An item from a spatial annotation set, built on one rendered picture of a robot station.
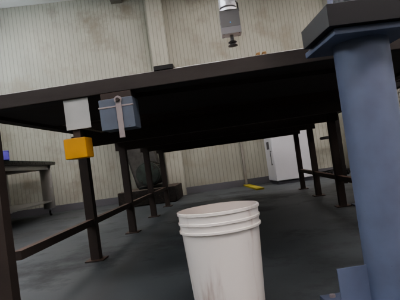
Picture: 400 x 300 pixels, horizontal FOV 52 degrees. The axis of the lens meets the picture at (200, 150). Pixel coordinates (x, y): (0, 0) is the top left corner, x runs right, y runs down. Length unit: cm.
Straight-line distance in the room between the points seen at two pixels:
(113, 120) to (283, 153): 551
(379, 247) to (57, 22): 751
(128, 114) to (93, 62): 637
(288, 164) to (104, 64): 376
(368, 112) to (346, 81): 12
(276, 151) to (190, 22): 291
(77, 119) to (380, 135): 110
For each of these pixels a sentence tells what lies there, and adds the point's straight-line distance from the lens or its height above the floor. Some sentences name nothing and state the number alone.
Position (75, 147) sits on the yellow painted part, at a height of 66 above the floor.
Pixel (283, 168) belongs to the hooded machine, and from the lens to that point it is 697.
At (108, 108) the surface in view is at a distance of 164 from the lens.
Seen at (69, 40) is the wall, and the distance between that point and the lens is 817.
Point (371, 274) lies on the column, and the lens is 144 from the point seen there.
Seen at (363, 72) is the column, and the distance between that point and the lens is 136.
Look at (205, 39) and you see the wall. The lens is 796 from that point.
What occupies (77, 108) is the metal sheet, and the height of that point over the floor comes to 82.
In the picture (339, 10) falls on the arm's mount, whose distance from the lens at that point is 129.
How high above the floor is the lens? 54
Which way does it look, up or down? 2 degrees up
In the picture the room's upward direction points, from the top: 8 degrees counter-clockwise
